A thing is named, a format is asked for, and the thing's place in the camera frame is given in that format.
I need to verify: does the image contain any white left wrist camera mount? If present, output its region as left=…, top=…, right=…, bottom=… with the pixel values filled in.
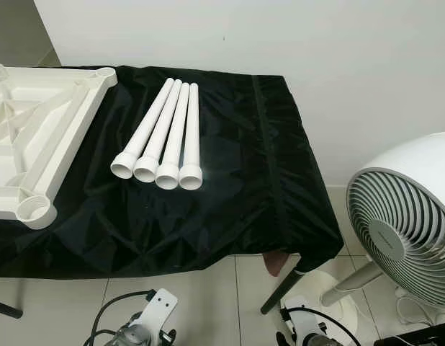
left=138, top=288, right=179, bottom=327

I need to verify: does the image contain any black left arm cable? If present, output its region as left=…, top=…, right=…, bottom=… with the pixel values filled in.
left=80, top=290, right=157, bottom=346

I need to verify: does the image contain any white power cable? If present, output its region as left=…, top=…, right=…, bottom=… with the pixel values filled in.
left=394, top=287, right=428, bottom=324

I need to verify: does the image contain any black metal table leg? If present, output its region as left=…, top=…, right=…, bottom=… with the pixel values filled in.
left=0, top=299, right=23, bottom=319
left=261, top=268, right=307, bottom=316

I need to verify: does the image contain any black flat bar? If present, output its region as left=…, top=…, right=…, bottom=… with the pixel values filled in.
left=374, top=322, right=445, bottom=346

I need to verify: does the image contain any black fabric table cover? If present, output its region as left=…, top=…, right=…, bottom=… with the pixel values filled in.
left=0, top=65, right=344, bottom=280

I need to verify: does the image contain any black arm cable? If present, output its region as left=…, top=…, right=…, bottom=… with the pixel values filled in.
left=80, top=290, right=157, bottom=346
left=279, top=306, right=362, bottom=346

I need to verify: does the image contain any white plastic table leg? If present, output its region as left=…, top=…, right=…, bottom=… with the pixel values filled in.
left=155, top=81, right=191, bottom=191
left=179, top=82, right=204, bottom=191
left=109, top=78, right=175, bottom=179
left=132, top=79, right=184, bottom=184

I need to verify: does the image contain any white plastic table top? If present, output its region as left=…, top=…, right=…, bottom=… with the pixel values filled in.
left=0, top=63, right=119, bottom=230

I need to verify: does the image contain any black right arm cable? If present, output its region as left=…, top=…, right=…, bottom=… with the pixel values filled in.
left=279, top=306, right=362, bottom=346

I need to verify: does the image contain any white round fan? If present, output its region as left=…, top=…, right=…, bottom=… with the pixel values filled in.
left=300, top=132, right=445, bottom=327

